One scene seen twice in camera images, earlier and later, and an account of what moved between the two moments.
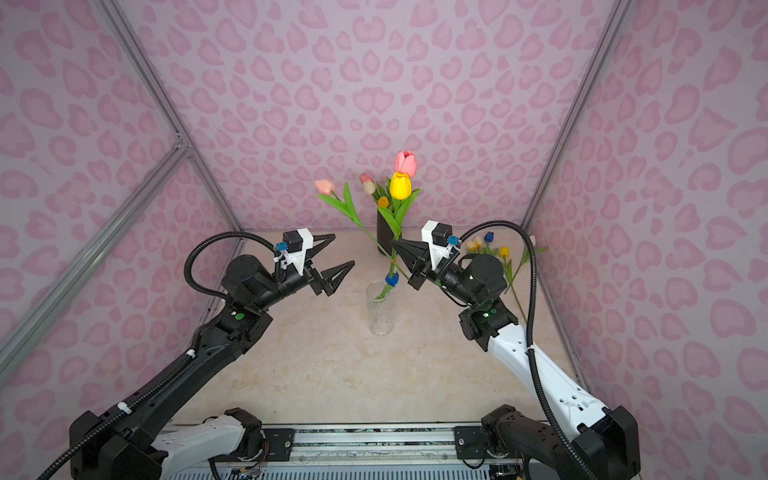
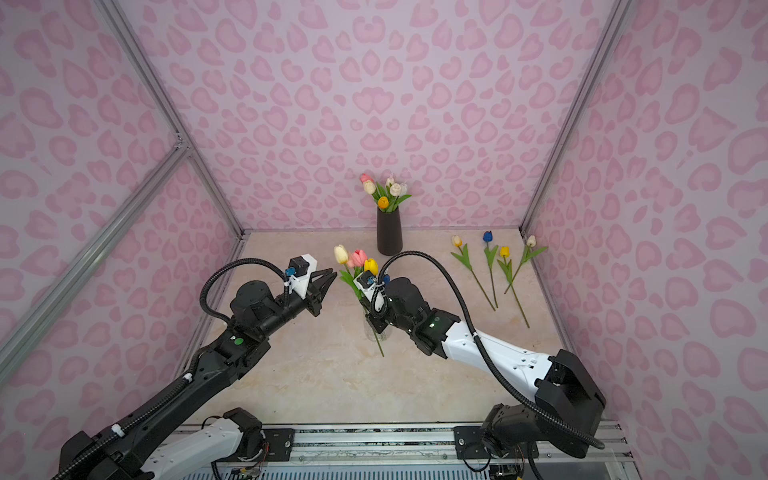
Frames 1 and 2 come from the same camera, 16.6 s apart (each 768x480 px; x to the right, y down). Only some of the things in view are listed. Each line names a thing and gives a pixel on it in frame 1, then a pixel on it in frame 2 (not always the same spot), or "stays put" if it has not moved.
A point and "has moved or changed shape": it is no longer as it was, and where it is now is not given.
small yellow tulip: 508,270 stays put
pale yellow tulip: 475,244 has moved or changed shape
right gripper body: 450,278 to 379,320
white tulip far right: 524,259 stays put
